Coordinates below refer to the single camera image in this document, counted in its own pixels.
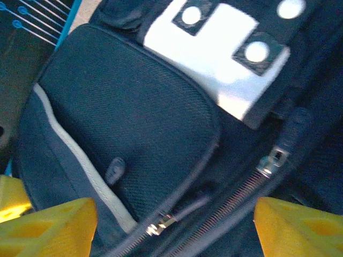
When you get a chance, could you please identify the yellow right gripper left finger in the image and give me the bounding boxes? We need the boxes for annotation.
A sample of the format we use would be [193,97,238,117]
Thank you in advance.
[0,197,98,257]

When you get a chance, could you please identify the navy blue backpack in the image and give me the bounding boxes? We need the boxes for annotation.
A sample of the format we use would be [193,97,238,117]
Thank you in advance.
[10,0,343,257]

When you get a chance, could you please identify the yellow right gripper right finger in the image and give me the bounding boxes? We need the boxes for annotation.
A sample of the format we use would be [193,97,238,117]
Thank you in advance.
[253,196,343,257]

